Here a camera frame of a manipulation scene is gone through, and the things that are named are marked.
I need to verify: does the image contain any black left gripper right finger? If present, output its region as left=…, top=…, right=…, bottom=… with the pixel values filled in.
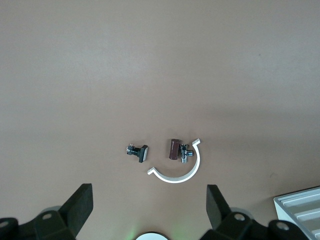
left=199, top=184, right=316, bottom=240

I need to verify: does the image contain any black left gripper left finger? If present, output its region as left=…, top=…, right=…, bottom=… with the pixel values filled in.
left=0, top=183, right=94, bottom=240

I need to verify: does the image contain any white drawer cabinet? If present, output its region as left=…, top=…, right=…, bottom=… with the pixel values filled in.
left=273, top=185, right=320, bottom=240

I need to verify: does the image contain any black square push button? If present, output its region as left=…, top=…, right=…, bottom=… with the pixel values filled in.
left=126, top=143, right=150, bottom=164

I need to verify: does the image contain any white semicircular pipe clamp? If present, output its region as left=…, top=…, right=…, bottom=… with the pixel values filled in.
left=146, top=137, right=202, bottom=184

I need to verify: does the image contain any chrome angle valve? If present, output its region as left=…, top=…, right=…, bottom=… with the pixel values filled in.
left=179, top=143, right=195, bottom=165

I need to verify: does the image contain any maroon cylinder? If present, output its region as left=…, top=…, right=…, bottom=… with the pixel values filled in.
left=167, top=138, right=182, bottom=161

